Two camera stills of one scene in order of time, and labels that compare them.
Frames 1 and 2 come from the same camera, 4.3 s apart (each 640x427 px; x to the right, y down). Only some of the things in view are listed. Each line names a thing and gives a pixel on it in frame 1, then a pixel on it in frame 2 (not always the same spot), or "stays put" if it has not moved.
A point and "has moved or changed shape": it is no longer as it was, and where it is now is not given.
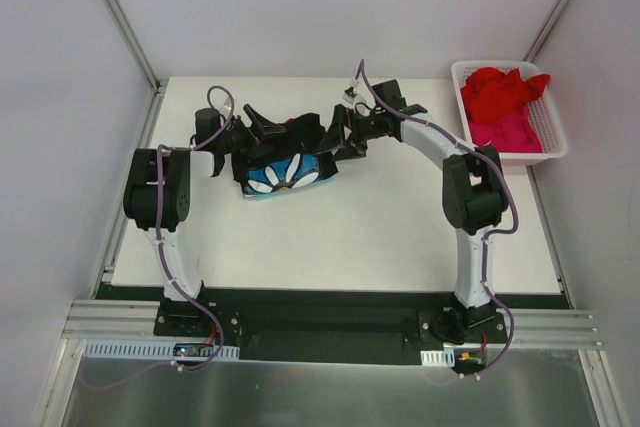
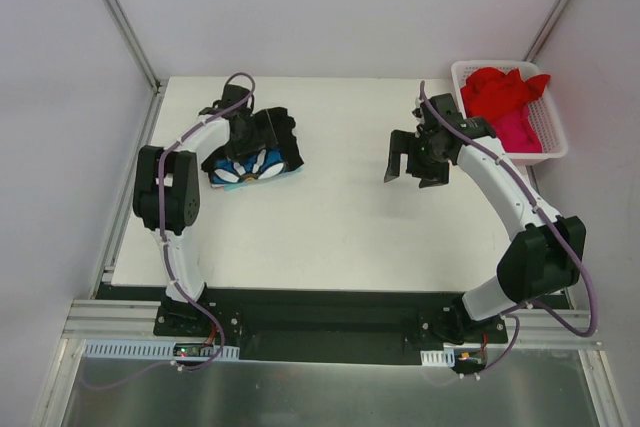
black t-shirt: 284,160 has moved or changed shape
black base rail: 323,324 stays put
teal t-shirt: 257,196 → 258,182
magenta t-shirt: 510,135 stays put
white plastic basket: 544,111 stays put
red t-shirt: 489,95 stays put
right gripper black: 345,126 → 415,160
